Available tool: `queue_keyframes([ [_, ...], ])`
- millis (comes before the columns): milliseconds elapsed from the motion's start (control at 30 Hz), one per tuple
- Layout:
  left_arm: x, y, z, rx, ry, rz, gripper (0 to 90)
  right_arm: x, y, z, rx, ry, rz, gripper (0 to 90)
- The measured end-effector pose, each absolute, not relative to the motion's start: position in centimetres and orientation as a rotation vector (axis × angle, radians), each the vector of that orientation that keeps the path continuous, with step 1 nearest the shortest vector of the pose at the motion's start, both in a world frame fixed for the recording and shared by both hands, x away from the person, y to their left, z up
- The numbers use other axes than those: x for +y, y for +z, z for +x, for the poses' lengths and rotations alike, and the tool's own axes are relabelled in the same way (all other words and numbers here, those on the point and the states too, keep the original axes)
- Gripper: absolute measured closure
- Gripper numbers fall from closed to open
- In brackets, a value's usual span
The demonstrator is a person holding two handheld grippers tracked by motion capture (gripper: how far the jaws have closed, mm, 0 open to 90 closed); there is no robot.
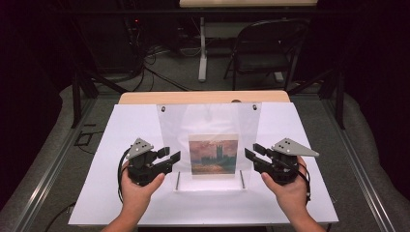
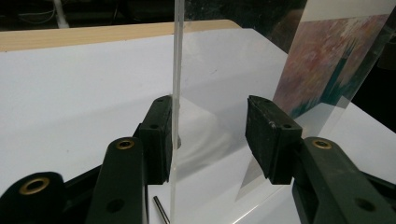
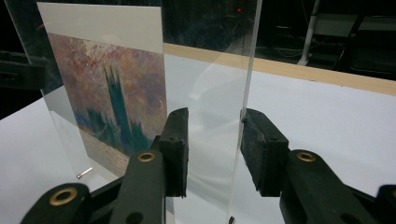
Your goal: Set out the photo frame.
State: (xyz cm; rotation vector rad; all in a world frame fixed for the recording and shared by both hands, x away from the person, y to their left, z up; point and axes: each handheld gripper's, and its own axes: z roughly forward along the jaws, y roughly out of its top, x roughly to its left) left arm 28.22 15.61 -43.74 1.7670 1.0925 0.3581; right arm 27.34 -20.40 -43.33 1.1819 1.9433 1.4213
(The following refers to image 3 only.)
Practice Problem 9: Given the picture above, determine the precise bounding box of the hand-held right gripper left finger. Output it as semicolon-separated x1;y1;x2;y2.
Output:
151;106;191;199

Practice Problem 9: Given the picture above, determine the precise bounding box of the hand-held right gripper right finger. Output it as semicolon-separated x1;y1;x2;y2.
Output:
239;107;291;198

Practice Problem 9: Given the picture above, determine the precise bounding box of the clear acrylic photo frame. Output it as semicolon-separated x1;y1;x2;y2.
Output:
4;0;264;224

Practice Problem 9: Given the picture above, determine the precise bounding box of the painting print card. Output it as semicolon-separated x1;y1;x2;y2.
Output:
36;2;169;179

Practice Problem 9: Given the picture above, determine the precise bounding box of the white metal stand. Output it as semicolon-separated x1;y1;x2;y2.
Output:
296;0;322;67

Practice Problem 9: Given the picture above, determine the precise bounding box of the metal frame post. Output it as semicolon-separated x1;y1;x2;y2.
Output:
76;166;94;181

